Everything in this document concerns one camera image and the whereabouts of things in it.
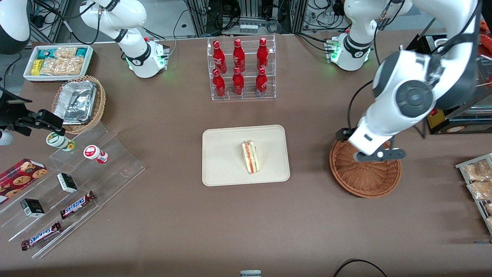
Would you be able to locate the round brown wicker basket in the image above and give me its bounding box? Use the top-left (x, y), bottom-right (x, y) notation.
top-left (329, 137), bottom-right (402, 199)

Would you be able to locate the red cola bottle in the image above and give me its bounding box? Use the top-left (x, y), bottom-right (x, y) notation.
top-left (233, 38), bottom-right (246, 73)
top-left (256, 37), bottom-right (269, 72)
top-left (255, 67), bottom-right (268, 97)
top-left (212, 68), bottom-right (227, 98)
top-left (232, 67), bottom-right (245, 96)
top-left (212, 40), bottom-right (228, 74)

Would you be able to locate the oval light wicker basket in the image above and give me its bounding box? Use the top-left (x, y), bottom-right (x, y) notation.
top-left (51, 75), bottom-right (107, 135)

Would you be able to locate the red lid yogurt cup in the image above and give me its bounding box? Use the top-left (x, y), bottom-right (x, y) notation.
top-left (83, 145), bottom-right (109, 165)

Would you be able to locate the small black box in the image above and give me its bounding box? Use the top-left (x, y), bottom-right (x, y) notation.
top-left (20, 198), bottom-right (46, 218)
top-left (57, 173), bottom-right (79, 194)

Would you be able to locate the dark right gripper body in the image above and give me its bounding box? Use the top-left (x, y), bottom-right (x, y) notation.
top-left (0, 87), bottom-right (33, 130)

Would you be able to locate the beige plastic tray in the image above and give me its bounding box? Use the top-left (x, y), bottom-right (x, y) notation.
top-left (202, 125), bottom-right (291, 187)

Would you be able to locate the triangular sandwich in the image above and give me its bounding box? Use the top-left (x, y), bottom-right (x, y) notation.
top-left (241, 140), bottom-right (261, 175)

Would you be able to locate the clear acrylic step shelf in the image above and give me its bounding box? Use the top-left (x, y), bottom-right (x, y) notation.
top-left (49, 122), bottom-right (146, 207)
top-left (0, 169), bottom-right (103, 259)

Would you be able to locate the white rectangular snack box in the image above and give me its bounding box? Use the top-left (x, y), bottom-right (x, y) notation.
top-left (23, 44), bottom-right (94, 82)

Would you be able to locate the grey snack tray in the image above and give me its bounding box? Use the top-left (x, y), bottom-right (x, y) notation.
top-left (455, 153), bottom-right (492, 235)

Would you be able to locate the clear acrylic bottle rack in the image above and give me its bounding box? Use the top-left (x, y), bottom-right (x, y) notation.
top-left (207, 34), bottom-right (276, 102)

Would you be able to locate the Snickers chocolate bar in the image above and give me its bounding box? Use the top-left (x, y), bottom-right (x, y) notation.
top-left (21, 221), bottom-right (62, 252)
top-left (59, 190), bottom-right (97, 220)

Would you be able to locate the black cable loop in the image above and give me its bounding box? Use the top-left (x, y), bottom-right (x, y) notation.
top-left (332, 259), bottom-right (389, 277)

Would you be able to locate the green lid sunflower cup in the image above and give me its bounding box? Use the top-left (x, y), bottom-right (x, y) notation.
top-left (46, 132), bottom-right (76, 152)

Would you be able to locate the clear bag of crackers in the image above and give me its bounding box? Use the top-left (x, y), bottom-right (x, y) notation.
top-left (54, 46), bottom-right (78, 60)
top-left (40, 57), bottom-right (85, 76)

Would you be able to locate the red tartan cookie box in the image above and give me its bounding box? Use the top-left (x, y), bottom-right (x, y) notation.
top-left (0, 158), bottom-right (49, 205)

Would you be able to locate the aluminium foil container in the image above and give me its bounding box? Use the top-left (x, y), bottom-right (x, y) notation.
top-left (53, 80), bottom-right (97, 126)

